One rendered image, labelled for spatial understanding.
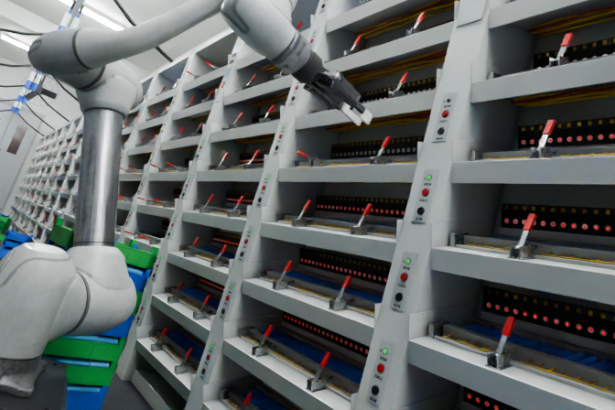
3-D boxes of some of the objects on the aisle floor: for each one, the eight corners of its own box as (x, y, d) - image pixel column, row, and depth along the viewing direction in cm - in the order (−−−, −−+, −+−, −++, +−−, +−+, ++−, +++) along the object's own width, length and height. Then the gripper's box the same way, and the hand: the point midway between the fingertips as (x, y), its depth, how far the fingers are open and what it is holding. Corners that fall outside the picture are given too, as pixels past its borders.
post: (329, 655, 83) (525, -143, 119) (299, 615, 91) (491, -124, 126) (404, 637, 94) (564, -90, 129) (372, 602, 101) (531, -75, 137)
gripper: (275, 80, 115) (339, 135, 127) (313, 67, 102) (382, 130, 114) (288, 56, 118) (350, 113, 129) (328, 40, 105) (393, 105, 116)
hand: (357, 113), depth 120 cm, fingers open, 3 cm apart
